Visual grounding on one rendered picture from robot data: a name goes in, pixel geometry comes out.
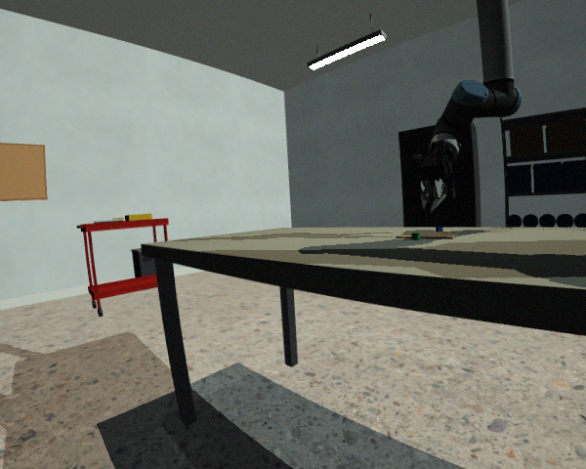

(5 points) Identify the tan flat mat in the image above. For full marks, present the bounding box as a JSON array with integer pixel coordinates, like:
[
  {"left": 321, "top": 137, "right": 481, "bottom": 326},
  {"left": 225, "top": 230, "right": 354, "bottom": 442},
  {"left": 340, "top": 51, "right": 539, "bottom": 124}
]
[{"left": 396, "top": 232, "right": 459, "bottom": 238}]

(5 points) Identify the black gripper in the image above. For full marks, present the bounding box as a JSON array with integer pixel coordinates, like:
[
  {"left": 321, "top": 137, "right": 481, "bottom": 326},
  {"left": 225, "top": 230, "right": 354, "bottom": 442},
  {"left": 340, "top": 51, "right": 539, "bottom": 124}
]
[{"left": 418, "top": 140, "right": 454, "bottom": 211}]

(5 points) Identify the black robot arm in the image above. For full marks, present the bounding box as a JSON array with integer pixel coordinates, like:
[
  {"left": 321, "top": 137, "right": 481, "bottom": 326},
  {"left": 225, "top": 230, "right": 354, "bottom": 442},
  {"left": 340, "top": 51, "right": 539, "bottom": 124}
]
[{"left": 431, "top": 0, "right": 522, "bottom": 162}]

